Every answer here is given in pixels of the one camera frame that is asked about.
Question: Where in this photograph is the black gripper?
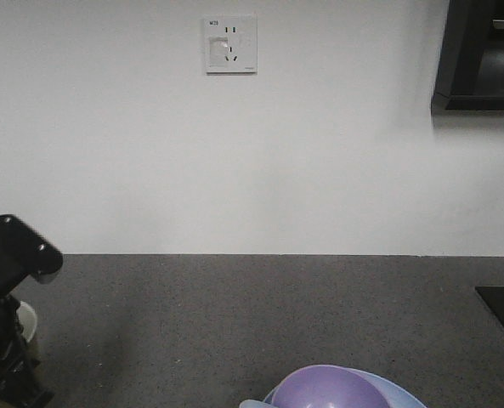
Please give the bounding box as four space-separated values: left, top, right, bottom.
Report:
0 214 63 407

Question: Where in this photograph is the purple plastic bowl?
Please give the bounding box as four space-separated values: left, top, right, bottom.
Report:
271 365 391 408

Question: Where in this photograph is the light blue plastic spoon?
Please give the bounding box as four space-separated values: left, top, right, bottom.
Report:
239 399 276 408

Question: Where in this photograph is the light blue plastic plate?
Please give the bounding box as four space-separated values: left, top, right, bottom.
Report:
262 367 424 407

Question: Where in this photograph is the white wall socket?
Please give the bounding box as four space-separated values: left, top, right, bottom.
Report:
201 14 258 75

